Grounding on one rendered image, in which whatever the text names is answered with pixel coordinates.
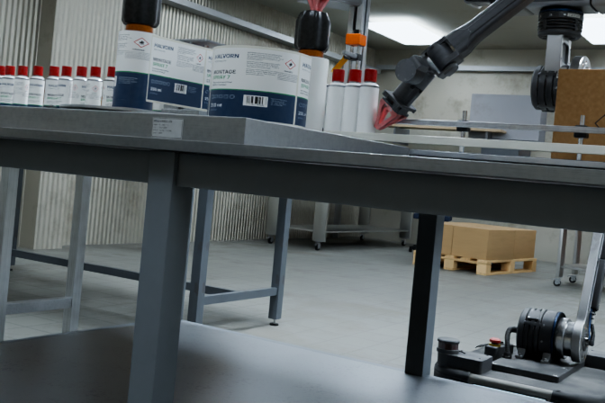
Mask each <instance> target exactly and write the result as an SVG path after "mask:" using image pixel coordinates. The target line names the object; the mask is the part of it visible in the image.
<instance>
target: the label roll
mask: <svg viewBox="0 0 605 403"><path fill-rule="evenodd" d="M311 66H312V58H311V57H310V56H308V55H305V54H302V53H299V52H295V51H291V50H286V49H276V48H269V47H259V46H247V45H223V46H217V47H214V48H213V50H212V68H211V78H210V88H209V98H208V107H207V115H209V116H227V117H245V118H250V119H256V120H261V121H270V122H274V123H280V124H284V125H290V126H294V127H300V128H305V125H306V115H307V105H308V95H309V86H310V76H311Z"/></svg>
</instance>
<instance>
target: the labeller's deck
mask: <svg viewBox="0 0 605 403"><path fill-rule="evenodd" d="M0 127H6V128H18V129H31V130H55V131H68V132H81V133H94V134H106V135H119V136H132V137H144V138H157V139H181V140H194V141H207V142H220V143H232V144H245V145H258V146H270V147H283V148H308V149H320V150H333V151H346V152H358V153H371V154H384V155H396V156H408V155H409V151H410V148H407V147H402V146H397V145H393V144H387V143H383V142H377V141H372V140H368V139H359V138H353V137H349V136H343V135H339V134H334V133H328V132H324V131H318V130H309V129H305V128H300V127H294V126H290V125H284V124H280V123H274V122H270V121H261V120H256V119H250V118H245V117H227V116H209V115H191V114H173V113H154V112H119V111H101V110H82V109H64V108H46V107H28V106H10V105H0Z"/></svg>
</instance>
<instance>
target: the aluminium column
mask: <svg viewBox="0 0 605 403"><path fill-rule="evenodd" d="M370 6H371V0H363V3H362V4H361V5H360V6H358V7H355V6H353V7H349V14H348V32H347V34H348V33H351V32H352V31H353V30H355V29H357V30H360V31H362V35H365V36H366V45H367V35H368V25H369V16H370ZM360 54H361V55H362V58H361V61H359V68H358V69H359V70H362V76H361V83H360V84H361V85H362V84H363V83H364V73H365V63H366V46H365V47H361V48H360ZM348 62H349V60H348V61H347V62H346V63H345V64H344V70H345V79H344V84H345V85H346V84H347V80H348Z"/></svg>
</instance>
